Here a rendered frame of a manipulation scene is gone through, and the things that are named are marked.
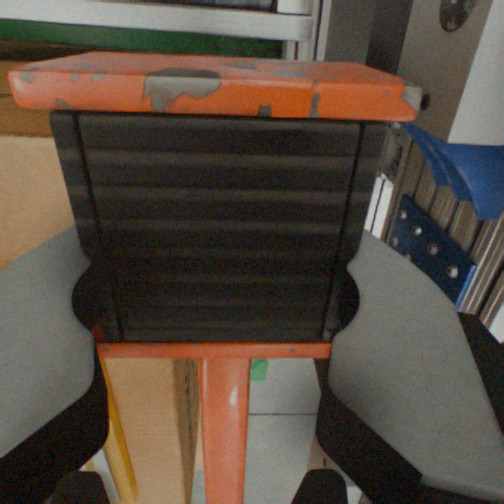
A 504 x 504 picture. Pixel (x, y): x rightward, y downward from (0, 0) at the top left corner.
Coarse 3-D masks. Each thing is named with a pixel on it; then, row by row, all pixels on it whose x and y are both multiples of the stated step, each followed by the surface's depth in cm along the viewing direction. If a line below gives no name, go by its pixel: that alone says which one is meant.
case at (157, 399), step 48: (0, 96) 32; (0, 144) 23; (48, 144) 23; (0, 192) 24; (48, 192) 25; (0, 240) 26; (144, 384) 36; (192, 384) 55; (144, 432) 40; (192, 432) 57; (144, 480) 45; (192, 480) 60
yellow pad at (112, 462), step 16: (112, 400) 36; (112, 416) 36; (112, 432) 37; (112, 448) 38; (96, 464) 39; (112, 464) 40; (128, 464) 42; (112, 480) 41; (128, 480) 42; (112, 496) 43; (128, 496) 44
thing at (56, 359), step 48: (48, 240) 10; (0, 288) 8; (48, 288) 8; (96, 288) 9; (0, 336) 7; (48, 336) 7; (0, 384) 6; (48, 384) 6; (96, 384) 6; (0, 432) 5; (48, 432) 5; (96, 432) 6; (0, 480) 5; (48, 480) 6
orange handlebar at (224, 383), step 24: (216, 360) 14; (240, 360) 14; (216, 384) 15; (240, 384) 15; (216, 408) 15; (240, 408) 15; (216, 432) 16; (240, 432) 16; (216, 456) 17; (240, 456) 18; (216, 480) 19; (240, 480) 19
